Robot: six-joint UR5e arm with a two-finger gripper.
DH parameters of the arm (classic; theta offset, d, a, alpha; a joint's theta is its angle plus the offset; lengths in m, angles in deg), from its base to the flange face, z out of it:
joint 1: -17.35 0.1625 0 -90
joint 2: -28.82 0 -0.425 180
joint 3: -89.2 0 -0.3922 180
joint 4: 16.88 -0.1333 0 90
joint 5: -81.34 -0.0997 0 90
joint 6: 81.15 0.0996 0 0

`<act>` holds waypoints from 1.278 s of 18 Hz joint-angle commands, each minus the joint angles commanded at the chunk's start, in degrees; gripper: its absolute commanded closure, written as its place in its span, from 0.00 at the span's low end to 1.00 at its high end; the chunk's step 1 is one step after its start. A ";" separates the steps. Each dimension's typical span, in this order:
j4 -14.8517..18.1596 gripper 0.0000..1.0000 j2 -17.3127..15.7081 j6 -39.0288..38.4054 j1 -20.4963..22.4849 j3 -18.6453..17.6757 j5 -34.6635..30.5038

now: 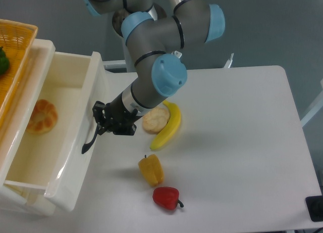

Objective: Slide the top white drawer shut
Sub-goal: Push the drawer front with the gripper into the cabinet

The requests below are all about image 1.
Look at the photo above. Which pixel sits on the black device at edge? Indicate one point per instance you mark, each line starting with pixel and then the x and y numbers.
pixel 314 206

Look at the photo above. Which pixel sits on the white drawer cabinet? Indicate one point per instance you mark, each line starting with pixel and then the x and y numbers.
pixel 36 68

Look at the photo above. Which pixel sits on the green toy pepper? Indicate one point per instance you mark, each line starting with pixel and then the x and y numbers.
pixel 4 62

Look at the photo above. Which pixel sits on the red toy bell pepper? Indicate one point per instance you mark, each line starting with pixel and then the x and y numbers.
pixel 167 198

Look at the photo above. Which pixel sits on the pale round bread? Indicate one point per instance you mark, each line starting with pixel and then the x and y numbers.
pixel 155 120

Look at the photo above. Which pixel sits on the orange woven basket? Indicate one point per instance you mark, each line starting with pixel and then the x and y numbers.
pixel 16 40

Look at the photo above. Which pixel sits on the yellow toy bell pepper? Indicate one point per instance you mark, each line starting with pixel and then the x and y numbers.
pixel 151 169

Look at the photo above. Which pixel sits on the white frame at right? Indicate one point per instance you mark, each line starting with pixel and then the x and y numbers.
pixel 312 109

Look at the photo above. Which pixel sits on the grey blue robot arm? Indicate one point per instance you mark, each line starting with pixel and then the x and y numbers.
pixel 151 44

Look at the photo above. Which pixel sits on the golden ring bread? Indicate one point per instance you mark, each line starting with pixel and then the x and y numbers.
pixel 43 118

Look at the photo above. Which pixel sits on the yellow toy banana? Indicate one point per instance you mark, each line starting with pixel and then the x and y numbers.
pixel 170 129

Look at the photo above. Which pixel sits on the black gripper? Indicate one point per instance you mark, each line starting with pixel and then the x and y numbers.
pixel 118 119

